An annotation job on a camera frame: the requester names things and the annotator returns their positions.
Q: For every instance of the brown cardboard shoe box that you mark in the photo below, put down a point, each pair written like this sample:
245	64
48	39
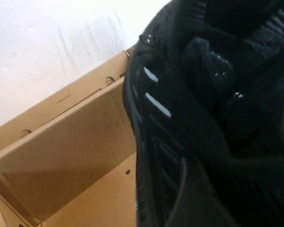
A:
73	142

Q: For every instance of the black knit sneaker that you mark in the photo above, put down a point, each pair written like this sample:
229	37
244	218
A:
215	106

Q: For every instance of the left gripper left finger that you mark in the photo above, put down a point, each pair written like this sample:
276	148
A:
196	203

